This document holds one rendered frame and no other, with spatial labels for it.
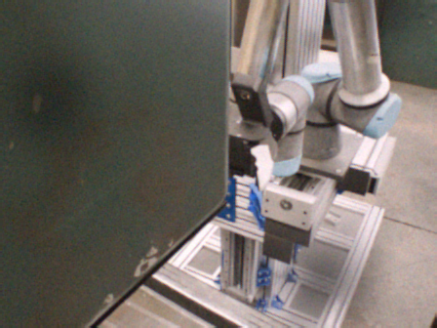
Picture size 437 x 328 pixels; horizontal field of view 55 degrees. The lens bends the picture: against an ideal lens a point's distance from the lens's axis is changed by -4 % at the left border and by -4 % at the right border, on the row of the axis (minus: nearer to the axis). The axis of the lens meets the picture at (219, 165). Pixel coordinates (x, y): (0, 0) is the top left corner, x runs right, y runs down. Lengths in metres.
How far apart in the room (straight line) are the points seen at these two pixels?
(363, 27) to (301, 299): 1.42
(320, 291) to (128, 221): 1.90
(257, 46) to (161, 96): 0.69
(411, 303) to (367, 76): 1.68
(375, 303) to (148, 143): 2.24
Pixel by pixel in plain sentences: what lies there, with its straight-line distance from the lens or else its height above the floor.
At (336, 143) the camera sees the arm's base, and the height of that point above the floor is 1.20.
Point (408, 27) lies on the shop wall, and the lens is 4.81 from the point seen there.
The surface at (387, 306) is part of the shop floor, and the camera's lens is 2.42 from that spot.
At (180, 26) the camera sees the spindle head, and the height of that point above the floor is 1.73.
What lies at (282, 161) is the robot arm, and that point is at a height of 1.32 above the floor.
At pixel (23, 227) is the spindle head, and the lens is 0.18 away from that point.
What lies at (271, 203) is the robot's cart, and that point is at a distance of 1.14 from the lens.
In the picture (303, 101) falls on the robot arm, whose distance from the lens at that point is 0.82.
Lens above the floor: 1.79
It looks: 34 degrees down
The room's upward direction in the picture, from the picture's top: straight up
